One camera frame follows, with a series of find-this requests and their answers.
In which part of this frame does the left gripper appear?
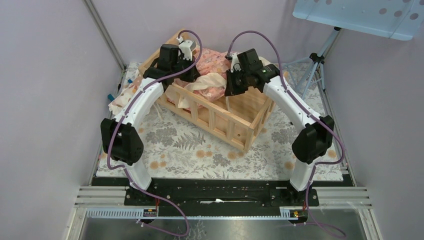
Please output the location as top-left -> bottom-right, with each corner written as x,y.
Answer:
170,54 -> 200,83

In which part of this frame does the black tripod stand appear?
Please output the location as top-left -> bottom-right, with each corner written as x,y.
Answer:
285,26 -> 342,99

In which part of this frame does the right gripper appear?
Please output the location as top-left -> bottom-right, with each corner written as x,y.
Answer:
225,68 -> 250,97

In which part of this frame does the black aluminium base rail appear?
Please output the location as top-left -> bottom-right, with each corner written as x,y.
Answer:
75,178 -> 372,219

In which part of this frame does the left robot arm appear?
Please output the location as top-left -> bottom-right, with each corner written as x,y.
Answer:
100,38 -> 200,206

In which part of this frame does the light blue perforated panel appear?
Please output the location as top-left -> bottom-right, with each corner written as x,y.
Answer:
292,0 -> 424,41

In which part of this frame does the grey diagonal pole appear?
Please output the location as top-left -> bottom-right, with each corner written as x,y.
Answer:
82,0 -> 127,72

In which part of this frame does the blue toy item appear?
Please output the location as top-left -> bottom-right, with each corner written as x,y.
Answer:
108,77 -> 140,109

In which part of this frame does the floral small pillow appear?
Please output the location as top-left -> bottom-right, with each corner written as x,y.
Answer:
108,62 -> 143,115

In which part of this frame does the floral table mat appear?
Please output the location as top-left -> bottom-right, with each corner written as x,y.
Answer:
96,61 -> 346,182

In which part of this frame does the pink patterned bed cushion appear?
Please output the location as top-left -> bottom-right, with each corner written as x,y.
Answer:
173,48 -> 231,102

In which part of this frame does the wooden pet bed frame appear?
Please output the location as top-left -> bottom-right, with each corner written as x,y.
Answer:
153,29 -> 276,153

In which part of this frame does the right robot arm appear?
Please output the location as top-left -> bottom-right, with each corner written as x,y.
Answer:
224,48 -> 335,206

